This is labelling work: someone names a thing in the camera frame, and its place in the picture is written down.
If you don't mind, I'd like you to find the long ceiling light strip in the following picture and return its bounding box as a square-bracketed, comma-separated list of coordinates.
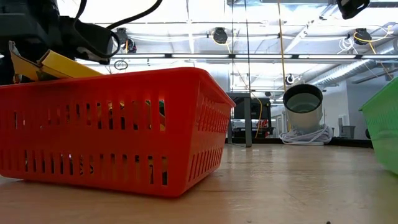
[74, 53, 398, 60]

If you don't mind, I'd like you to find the white coiled lamp cable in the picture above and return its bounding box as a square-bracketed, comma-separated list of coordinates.
[279, 126, 333, 146]

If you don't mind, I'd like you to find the red plastic slotted basket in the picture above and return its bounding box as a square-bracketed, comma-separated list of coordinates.
[0, 67, 236, 198]

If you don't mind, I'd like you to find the grey perforated metal riser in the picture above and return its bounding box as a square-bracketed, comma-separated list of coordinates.
[226, 92, 252, 148]

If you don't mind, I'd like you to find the black cabinet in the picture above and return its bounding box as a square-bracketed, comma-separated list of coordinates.
[233, 98, 273, 138]

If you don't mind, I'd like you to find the green plastic slotted basket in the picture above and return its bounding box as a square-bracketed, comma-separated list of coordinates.
[359, 77, 398, 175]

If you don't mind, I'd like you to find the white round camera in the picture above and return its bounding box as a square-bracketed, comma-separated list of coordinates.
[282, 83, 325, 134]

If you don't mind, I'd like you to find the black aluminium table frame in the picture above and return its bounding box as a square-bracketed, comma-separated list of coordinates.
[225, 136, 374, 149]

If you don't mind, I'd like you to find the silver ventilation duct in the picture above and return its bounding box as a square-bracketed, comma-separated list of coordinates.
[310, 37, 398, 88]

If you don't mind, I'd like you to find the grey waste bin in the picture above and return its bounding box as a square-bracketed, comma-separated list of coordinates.
[338, 125, 357, 139]

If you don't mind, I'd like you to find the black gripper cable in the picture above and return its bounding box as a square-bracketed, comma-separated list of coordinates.
[73, 0, 164, 60]

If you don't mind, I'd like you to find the yellow Crayola crayon box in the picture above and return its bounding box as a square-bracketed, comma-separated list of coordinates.
[39, 49, 104, 80]

